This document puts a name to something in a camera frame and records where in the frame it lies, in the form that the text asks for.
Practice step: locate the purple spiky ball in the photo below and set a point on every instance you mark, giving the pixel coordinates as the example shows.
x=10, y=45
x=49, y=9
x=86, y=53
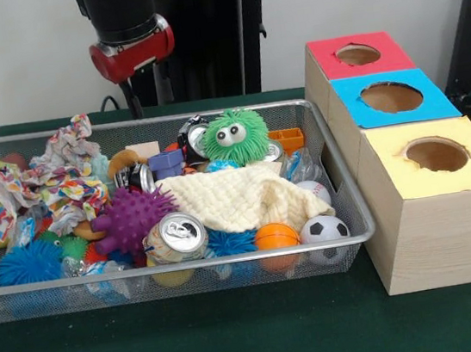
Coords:
x=130, y=220

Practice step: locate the green fuzzy toy with eyes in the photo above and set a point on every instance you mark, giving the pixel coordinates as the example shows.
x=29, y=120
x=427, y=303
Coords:
x=236, y=150

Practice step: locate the small orange basketball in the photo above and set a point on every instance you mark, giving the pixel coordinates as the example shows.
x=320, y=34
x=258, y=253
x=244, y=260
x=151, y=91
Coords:
x=275, y=236

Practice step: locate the wooden box with three holes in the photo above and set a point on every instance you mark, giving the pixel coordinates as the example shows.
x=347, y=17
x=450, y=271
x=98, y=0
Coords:
x=435, y=236

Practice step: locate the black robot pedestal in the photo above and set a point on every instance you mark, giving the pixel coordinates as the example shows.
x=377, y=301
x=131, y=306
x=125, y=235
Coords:
x=209, y=40

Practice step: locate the orange toy block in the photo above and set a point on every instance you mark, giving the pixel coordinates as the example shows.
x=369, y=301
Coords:
x=287, y=140

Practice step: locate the cream knitted cloth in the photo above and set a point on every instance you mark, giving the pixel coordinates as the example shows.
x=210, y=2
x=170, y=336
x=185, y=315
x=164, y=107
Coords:
x=230, y=198

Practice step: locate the blue spiky ball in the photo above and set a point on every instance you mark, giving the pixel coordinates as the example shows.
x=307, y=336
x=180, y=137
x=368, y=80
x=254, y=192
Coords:
x=28, y=264

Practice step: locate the colourful patterned cloth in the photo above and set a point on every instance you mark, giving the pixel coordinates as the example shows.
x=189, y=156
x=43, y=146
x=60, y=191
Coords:
x=63, y=186

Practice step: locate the crushed silver can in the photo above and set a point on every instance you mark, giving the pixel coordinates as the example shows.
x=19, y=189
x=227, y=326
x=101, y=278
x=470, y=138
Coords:
x=178, y=235

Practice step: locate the small soccer ball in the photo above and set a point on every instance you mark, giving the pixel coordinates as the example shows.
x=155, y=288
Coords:
x=323, y=229

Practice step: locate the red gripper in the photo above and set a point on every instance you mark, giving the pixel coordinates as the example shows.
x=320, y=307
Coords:
x=133, y=59

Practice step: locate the clear mesh bin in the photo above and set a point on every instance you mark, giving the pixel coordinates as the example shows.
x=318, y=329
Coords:
x=357, y=212

